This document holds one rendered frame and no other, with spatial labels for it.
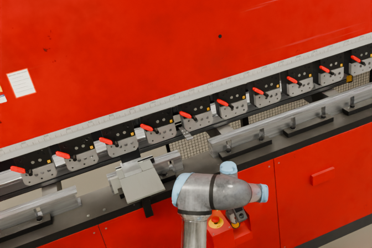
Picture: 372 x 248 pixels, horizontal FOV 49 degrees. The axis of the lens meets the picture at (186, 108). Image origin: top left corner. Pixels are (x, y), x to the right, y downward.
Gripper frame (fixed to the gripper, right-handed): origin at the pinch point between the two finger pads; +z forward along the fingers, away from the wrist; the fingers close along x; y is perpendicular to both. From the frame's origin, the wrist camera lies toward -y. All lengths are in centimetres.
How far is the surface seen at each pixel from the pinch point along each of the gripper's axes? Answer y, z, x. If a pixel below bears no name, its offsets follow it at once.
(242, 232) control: -4.8, 2.3, -0.5
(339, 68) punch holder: 34, -41, -86
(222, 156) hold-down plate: 31.2, -14.8, -10.1
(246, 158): 25.8, -12.2, -21.3
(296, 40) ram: 38, -65, -61
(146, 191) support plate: 15.4, -25.8, 35.8
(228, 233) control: -6.2, -3.1, 6.8
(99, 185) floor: 165, 87, 55
